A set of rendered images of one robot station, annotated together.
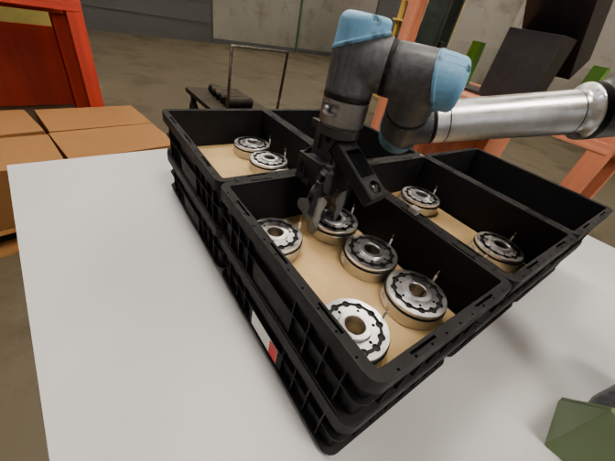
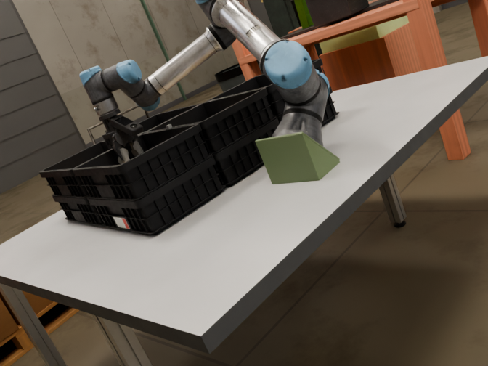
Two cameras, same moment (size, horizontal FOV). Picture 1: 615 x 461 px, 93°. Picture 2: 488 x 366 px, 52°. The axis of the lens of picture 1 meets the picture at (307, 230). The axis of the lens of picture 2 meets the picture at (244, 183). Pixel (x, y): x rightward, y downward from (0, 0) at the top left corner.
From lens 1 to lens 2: 129 cm
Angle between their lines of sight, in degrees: 21
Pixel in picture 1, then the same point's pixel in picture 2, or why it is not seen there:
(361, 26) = (86, 75)
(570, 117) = (204, 46)
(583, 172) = (420, 30)
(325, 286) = not seen: hidden behind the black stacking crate
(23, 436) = not seen: outside the picture
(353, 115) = (107, 104)
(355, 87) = (99, 94)
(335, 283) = not seen: hidden behind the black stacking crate
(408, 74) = (111, 78)
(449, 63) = (121, 66)
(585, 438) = (267, 163)
